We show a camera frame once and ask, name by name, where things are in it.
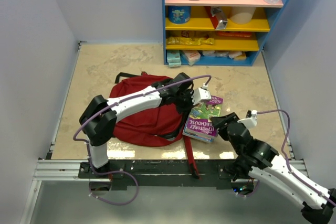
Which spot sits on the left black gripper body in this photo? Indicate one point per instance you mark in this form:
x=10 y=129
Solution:
x=184 y=102

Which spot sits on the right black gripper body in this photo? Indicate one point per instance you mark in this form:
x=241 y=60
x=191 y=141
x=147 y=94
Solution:
x=232 y=117

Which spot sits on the purple storey treehouse book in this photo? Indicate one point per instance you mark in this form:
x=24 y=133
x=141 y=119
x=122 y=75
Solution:
x=199 y=119

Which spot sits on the red student backpack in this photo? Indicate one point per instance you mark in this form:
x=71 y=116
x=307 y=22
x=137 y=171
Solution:
x=156 y=127

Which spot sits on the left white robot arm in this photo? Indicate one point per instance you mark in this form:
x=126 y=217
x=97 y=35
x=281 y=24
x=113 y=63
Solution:
x=143 y=110

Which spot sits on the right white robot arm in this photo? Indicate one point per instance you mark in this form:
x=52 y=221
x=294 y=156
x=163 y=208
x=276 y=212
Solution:
x=259 y=160

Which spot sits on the white orange tissue pack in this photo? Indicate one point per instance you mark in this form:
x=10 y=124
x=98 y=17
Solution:
x=191 y=56

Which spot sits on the yellow sponge pack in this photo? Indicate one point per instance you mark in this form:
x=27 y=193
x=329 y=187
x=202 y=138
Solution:
x=241 y=57

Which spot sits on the red silver snack bag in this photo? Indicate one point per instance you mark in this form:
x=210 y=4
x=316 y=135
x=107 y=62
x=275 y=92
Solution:
x=218 y=18

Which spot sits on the blue book under stack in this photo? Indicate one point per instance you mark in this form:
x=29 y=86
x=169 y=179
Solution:
x=200 y=138

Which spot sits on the teal tissue box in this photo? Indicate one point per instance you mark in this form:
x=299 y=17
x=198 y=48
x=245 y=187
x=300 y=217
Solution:
x=173 y=58

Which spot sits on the yellow snack packet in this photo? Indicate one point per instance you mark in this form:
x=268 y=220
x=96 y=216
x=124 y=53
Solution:
x=190 y=41

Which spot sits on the orange flat box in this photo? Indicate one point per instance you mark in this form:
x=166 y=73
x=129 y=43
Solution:
x=235 y=34

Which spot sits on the blue cartoon tin can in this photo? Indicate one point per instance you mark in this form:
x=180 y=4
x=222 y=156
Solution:
x=179 y=14

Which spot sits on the blue shelf unit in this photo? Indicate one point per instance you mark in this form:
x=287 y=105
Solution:
x=200 y=25

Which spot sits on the white cylindrical container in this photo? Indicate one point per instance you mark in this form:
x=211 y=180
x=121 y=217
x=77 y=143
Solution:
x=241 y=15

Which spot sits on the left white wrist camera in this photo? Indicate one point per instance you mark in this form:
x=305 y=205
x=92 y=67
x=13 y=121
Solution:
x=201 y=95

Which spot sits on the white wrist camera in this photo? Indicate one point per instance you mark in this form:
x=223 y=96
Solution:
x=250 y=121
x=201 y=95

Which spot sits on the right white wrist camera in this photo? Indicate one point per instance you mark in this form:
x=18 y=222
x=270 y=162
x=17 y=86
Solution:
x=250 y=121

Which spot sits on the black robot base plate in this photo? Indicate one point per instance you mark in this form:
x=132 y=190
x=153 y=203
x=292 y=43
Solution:
x=169 y=173

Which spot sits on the aluminium frame rail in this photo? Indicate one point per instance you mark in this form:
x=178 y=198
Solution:
x=60 y=170

